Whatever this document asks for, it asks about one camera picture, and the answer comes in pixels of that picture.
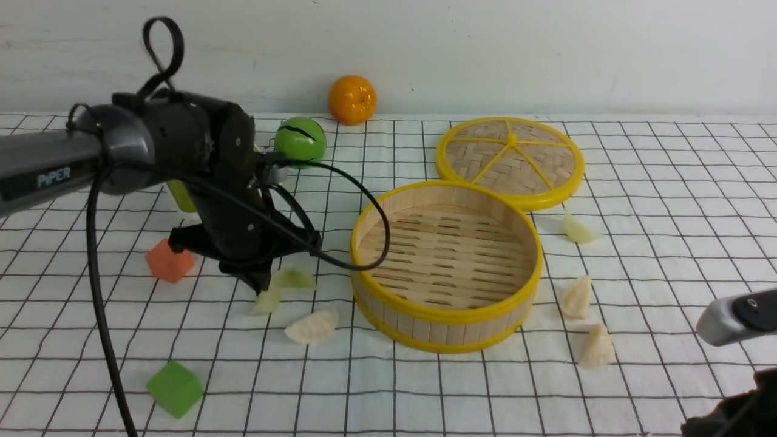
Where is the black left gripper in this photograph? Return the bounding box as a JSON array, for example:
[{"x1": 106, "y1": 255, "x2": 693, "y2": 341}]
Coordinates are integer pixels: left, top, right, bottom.
[{"x1": 169, "y1": 103, "x2": 321, "y2": 295}]

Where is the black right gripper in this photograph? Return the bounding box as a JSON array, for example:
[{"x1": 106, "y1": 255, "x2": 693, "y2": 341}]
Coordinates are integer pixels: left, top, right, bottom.
[{"x1": 682, "y1": 368, "x2": 776, "y2": 436}]

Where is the pale green dumpling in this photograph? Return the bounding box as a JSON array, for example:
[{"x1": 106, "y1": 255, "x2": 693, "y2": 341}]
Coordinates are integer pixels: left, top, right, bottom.
[
  {"x1": 249, "y1": 288, "x2": 282, "y2": 316},
  {"x1": 270, "y1": 268, "x2": 318, "y2": 291},
  {"x1": 562, "y1": 208, "x2": 602, "y2": 245}
]

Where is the white dumpling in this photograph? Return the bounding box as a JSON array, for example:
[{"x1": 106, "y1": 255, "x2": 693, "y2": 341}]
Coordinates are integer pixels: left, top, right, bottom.
[
  {"x1": 284, "y1": 308, "x2": 339, "y2": 345},
  {"x1": 560, "y1": 276, "x2": 593, "y2": 320},
  {"x1": 577, "y1": 324, "x2": 616, "y2": 370}
]

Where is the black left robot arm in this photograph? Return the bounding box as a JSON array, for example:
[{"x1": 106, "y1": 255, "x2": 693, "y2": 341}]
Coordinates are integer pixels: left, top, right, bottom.
[{"x1": 1, "y1": 89, "x2": 321, "y2": 293}]

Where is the bamboo steamer tray yellow rim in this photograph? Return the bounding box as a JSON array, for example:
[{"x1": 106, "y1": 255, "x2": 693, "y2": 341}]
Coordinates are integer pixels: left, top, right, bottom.
[{"x1": 350, "y1": 180, "x2": 543, "y2": 354}]

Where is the bamboo steamer lid yellow rim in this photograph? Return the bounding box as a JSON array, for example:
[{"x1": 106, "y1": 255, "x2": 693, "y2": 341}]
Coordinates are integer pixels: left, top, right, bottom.
[{"x1": 435, "y1": 117, "x2": 585, "y2": 211}]

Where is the orange foam cube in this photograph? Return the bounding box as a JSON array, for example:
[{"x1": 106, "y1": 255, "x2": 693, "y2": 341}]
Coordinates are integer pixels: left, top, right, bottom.
[{"x1": 145, "y1": 238, "x2": 194, "y2": 284}]

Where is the green lidded white box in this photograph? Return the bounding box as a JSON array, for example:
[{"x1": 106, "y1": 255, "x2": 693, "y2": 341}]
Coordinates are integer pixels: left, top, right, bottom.
[{"x1": 166, "y1": 180, "x2": 197, "y2": 215}]

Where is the green toy ball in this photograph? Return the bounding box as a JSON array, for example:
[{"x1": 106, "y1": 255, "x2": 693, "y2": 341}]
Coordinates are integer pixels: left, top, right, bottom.
[{"x1": 274, "y1": 117, "x2": 327, "y2": 163}]

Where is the green foam cube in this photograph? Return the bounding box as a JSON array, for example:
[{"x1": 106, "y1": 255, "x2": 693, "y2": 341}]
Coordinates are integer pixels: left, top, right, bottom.
[{"x1": 145, "y1": 360, "x2": 205, "y2": 419}]

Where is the orange toy fruit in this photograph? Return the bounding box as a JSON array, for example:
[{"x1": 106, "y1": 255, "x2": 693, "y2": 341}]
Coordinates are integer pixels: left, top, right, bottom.
[{"x1": 328, "y1": 75, "x2": 378, "y2": 126}]

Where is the white checkered tablecloth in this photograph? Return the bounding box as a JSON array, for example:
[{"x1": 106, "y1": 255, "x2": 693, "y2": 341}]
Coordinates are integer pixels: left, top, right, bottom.
[{"x1": 0, "y1": 113, "x2": 777, "y2": 437}]

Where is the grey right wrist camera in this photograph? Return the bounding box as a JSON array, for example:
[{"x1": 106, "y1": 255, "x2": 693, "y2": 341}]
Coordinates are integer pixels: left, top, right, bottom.
[{"x1": 696, "y1": 287, "x2": 776, "y2": 347}]

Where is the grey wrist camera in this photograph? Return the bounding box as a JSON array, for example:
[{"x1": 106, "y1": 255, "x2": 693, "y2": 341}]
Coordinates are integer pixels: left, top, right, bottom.
[
  {"x1": 696, "y1": 287, "x2": 776, "y2": 347},
  {"x1": 254, "y1": 151, "x2": 290, "y2": 186}
]

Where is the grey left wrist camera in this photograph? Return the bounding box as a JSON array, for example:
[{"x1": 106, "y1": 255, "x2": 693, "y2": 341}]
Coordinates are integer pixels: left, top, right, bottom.
[{"x1": 254, "y1": 151, "x2": 290, "y2": 186}]

